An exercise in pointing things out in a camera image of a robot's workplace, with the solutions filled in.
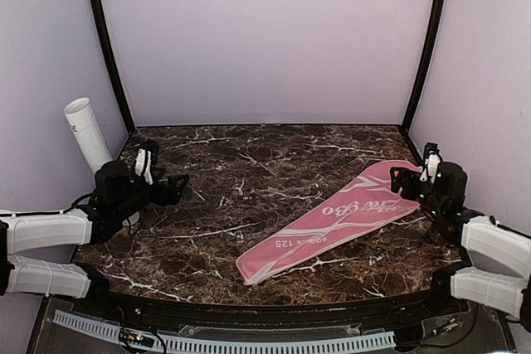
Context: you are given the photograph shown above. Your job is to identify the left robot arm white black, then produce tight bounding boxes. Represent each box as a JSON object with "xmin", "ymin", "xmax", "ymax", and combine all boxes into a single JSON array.
[{"xmin": 1, "ymin": 161, "xmax": 189, "ymax": 318}]

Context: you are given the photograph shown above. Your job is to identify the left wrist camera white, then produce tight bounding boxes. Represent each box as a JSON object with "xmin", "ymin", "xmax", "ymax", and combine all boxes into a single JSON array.
[{"xmin": 134, "ymin": 139, "xmax": 159, "ymax": 185}]

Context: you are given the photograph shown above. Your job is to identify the grey slotted cable duct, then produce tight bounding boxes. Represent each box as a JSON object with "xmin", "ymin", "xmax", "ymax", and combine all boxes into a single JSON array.
[{"xmin": 52, "ymin": 310, "xmax": 396, "ymax": 354}]

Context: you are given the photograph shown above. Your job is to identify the black front rail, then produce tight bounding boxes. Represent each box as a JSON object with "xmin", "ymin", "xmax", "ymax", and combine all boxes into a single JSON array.
[{"xmin": 74, "ymin": 283, "xmax": 470, "ymax": 332}]

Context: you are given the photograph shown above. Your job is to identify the black corner post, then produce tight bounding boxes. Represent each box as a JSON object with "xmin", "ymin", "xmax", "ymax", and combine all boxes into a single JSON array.
[
  {"xmin": 90, "ymin": 0, "xmax": 136, "ymax": 135},
  {"xmin": 398, "ymin": 0, "xmax": 452, "ymax": 133}
]

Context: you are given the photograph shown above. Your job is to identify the black left corner post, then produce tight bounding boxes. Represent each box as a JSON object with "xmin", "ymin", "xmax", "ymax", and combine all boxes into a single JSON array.
[{"xmin": 90, "ymin": 0, "xmax": 136, "ymax": 135}]

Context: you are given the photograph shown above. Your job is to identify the white shuttlecock tube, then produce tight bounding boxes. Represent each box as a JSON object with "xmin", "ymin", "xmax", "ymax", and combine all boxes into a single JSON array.
[{"xmin": 63, "ymin": 97, "xmax": 113, "ymax": 173}]

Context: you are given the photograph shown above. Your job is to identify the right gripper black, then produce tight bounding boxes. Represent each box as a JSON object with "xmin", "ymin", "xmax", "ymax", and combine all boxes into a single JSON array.
[{"xmin": 392, "ymin": 167, "xmax": 445, "ymax": 219}]

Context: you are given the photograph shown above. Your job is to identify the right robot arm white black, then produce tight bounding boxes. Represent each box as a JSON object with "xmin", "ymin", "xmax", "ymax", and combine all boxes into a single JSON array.
[{"xmin": 390, "ymin": 162, "xmax": 530, "ymax": 330}]

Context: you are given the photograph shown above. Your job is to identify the pink racket bag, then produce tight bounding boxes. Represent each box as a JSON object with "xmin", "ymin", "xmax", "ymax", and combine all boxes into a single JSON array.
[{"xmin": 236, "ymin": 160, "xmax": 420, "ymax": 285}]

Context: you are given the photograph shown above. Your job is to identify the black right corner post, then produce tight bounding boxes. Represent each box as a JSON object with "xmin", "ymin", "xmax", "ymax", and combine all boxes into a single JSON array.
[{"xmin": 398, "ymin": 0, "xmax": 452, "ymax": 133}]

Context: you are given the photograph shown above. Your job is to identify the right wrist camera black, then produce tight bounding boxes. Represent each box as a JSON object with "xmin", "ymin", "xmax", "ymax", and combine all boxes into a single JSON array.
[{"xmin": 420, "ymin": 143, "xmax": 442, "ymax": 183}]

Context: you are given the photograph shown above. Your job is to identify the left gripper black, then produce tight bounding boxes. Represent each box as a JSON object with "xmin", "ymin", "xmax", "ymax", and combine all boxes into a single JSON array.
[{"xmin": 114, "ymin": 166, "xmax": 189, "ymax": 221}]

